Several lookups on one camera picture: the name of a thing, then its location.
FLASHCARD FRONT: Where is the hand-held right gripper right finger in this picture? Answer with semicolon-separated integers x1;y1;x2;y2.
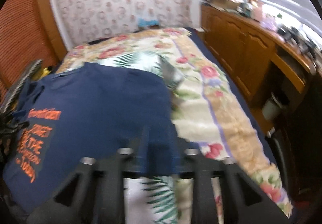
173;138;292;224

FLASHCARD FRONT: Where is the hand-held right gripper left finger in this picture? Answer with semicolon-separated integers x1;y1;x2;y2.
26;126;149;224

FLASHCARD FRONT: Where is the navy t-shirt with orange print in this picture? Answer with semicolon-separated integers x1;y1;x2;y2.
2;61;182;214

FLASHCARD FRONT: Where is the striped pillow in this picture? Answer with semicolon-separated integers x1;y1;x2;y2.
0;59;43;114

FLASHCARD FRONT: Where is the floral blanket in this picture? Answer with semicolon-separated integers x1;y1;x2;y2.
55;27;293;224

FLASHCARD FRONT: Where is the yellow folded cloth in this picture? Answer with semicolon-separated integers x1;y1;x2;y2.
33;66;54;81

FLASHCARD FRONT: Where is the white palm leaf print cloth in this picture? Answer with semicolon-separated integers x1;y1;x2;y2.
96;50;192;224

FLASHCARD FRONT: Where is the navy bed sheet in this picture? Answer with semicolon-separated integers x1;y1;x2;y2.
186;27;277;139

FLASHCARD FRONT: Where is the wooden wardrobe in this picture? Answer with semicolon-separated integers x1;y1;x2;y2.
0;0;68;104

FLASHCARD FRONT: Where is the black chair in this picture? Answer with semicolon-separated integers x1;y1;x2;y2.
265;128;302;189

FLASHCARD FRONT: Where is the white waste bin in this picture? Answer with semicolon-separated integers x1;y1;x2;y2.
262;92;290;120

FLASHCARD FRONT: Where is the small blue toy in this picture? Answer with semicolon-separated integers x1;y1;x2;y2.
137;18;160;28

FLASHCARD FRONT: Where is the wooden cabinet desk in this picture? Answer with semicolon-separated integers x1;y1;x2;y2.
200;4;317;134

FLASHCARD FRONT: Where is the floral patterned headboard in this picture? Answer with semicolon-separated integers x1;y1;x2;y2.
48;0;197;46

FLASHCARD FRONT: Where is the stack of papers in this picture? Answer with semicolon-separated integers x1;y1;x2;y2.
201;0;252;11

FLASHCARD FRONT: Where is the desk clutter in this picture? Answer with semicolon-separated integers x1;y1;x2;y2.
252;2;322;63

